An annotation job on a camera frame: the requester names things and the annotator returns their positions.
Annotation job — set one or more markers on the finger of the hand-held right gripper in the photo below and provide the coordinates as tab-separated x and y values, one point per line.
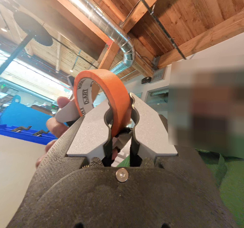
68	111
121	139

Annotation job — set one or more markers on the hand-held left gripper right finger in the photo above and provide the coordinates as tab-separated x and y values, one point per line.
154	136

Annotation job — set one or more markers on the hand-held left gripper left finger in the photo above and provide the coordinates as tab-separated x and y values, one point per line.
89	136

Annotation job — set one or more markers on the orange tape roll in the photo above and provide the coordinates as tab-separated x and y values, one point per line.
110	83

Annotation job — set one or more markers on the person's right hand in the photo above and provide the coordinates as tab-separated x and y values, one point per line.
53	130

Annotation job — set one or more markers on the shallow blue tool tray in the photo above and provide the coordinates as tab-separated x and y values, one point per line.
23	136

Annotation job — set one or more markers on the black floor lamp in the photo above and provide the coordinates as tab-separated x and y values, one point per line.
32	27

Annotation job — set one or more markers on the metal ceiling pipe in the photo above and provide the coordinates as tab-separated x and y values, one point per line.
160	22

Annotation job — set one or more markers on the blue partition wall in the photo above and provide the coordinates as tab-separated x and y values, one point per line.
19	115

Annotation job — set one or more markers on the silver ceiling duct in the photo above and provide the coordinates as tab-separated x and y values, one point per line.
95	16

